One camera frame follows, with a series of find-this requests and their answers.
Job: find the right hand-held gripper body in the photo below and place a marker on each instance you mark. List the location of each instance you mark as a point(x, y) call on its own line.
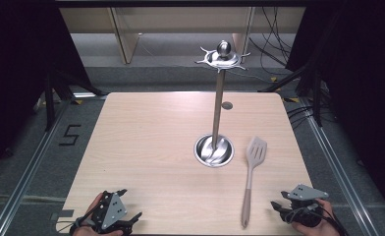
point(304, 194)

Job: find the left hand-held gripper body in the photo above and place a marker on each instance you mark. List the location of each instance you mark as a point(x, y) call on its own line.
point(112, 209)

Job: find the beige slotted spatula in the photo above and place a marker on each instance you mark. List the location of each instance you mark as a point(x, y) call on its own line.
point(248, 190)

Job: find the steel utensil rack stand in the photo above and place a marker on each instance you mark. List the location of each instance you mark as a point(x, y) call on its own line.
point(217, 108)

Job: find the person's left hand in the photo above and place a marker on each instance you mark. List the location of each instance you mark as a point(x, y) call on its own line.
point(95, 203)

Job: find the person's right hand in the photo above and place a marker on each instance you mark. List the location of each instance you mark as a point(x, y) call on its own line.
point(324, 226)

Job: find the black tape strip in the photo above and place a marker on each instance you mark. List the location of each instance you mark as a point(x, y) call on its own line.
point(63, 214)

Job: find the yellow black tape marker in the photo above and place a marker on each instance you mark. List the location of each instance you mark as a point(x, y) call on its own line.
point(290, 99)
point(78, 102)
point(274, 79)

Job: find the black metal stand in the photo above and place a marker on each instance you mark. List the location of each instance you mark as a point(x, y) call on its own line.
point(316, 95)
point(49, 98)

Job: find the grey round sticker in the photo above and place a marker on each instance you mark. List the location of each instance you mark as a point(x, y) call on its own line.
point(227, 105)

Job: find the black curtain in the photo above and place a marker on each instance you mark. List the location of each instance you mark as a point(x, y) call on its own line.
point(20, 65)
point(364, 82)

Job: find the metal floor rail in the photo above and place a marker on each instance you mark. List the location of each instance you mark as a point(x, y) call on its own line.
point(27, 173)
point(338, 170)

